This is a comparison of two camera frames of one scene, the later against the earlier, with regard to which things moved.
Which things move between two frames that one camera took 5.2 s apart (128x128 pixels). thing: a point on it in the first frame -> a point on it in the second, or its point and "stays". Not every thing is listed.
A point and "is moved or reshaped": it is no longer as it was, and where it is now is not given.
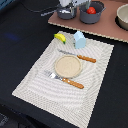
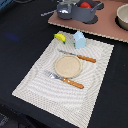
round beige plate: x=68 y=66 stays
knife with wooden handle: x=79 y=56 stays
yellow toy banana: x=61 y=37 stays
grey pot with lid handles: x=88 y=18 is moved or reshaped
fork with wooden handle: x=72 y=83 stays
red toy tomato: x=91 y=10 is moved or reshaped
